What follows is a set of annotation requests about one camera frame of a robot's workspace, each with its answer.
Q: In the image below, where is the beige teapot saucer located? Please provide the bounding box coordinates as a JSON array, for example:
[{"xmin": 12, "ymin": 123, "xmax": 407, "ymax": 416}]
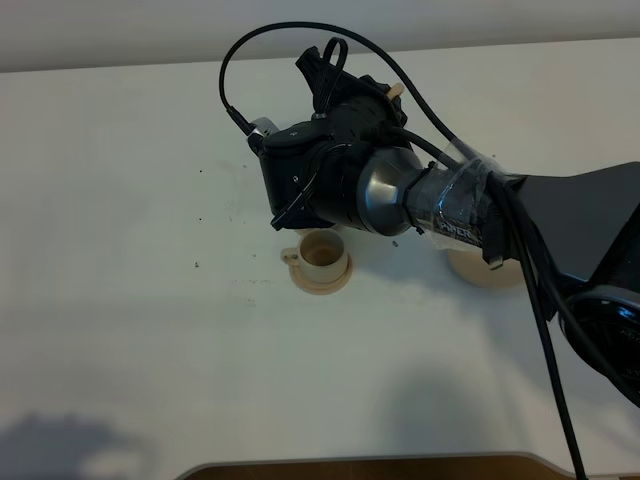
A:
[{"xmin": 446, "ymin": 249, "xmax": 524, "ymax": 290}]

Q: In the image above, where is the black camera cable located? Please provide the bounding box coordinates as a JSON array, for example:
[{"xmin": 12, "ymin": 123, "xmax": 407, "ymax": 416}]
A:
[{"xmin": 218, "ymin": 20, "xmax": 588, "ymax": 480}]

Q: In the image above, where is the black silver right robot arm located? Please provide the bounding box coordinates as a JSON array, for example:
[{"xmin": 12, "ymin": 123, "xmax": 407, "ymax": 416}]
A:
[{"xmin": 241, "ymin": 38, "xmax": 639, "ymax": 401}]

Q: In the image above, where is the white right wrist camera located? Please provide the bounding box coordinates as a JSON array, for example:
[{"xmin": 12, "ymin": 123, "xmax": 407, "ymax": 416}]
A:
[{"xmin": 249, "ymin": 117, "xmax": 279, "ymax": 137}]

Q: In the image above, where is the far beige cup saucer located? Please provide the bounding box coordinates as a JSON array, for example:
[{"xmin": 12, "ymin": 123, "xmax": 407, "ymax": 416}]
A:
[{"xmin": 294, "ymin": 225, "xmax": 344, "ymax": 237}]

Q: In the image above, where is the beige ceramic teapot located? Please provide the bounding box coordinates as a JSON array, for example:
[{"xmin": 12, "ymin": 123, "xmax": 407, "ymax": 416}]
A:
[{"xmin": 386, "ymin": 83, "xmax": 405, "ymax": 101}]

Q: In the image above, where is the near beige cup saucer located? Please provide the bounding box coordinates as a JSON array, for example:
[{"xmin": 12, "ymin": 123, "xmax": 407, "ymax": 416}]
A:
[{"xmin": 289, "ymin": 257, "xmax": 354, "ymax": 295}]

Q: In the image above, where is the near beige teacup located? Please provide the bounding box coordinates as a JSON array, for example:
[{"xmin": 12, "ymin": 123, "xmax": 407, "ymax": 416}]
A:
[{"xmin": 280, "ymin": 229, "xmax": 349, "ymax": 285}]

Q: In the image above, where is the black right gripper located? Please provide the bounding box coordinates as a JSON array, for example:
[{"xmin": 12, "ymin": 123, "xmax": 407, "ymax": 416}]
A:
[{"xmin": 248, "ymin": 46, "xmax": 407, "ymax": 230}]

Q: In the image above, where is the beige cup saucer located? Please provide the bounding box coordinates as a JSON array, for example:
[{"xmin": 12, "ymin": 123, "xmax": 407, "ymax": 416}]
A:
[
  {"xmin": 294, "ymin": 225, "xmax": 344, "ymax": 237},
  {"xmin": 289, "ymin": 257, "xmax": 354, "ymax": 295}
]

